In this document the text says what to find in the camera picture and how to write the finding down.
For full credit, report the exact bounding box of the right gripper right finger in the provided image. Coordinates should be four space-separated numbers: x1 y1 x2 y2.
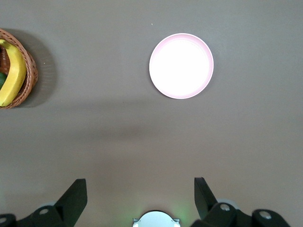
193 177 292 227

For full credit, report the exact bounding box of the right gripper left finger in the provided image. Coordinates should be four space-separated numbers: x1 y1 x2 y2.
0 178 87 227

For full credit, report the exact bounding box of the yellow banana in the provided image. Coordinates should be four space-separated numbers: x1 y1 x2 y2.
0 39 27 107

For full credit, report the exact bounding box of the brown wicker basket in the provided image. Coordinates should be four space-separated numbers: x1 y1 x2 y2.
0 28 38 109

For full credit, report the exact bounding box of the pink round plate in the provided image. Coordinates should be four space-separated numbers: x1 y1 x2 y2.
149 33 214 99

